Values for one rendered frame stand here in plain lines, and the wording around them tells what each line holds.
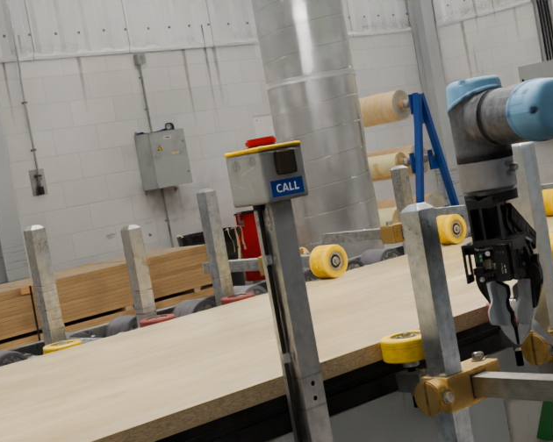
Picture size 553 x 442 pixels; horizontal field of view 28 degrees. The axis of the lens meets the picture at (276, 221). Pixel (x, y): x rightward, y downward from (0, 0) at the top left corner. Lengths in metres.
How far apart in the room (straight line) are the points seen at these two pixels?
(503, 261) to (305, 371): 0.30
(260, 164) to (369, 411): 0.57
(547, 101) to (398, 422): 0.66
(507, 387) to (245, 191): 0.47
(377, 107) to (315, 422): 7.68
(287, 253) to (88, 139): 8.40
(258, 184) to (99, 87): 8.57
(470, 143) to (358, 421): 0.51
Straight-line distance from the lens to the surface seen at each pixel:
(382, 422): 1.79
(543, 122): 1.37
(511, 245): 1.46
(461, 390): 1.58
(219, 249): 2.66
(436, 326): 1.56
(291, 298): 1.37
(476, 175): 1.47
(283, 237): 1.37
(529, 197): 1.73
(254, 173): 1.34
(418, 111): 8.82
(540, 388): 1.53
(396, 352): 1.65
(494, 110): 1.42
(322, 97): 5.72
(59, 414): 1.61
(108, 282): 8.16
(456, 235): 2.97
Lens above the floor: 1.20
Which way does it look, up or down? 3 degrees down
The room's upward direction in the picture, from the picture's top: 10 degrees counter-clockwise
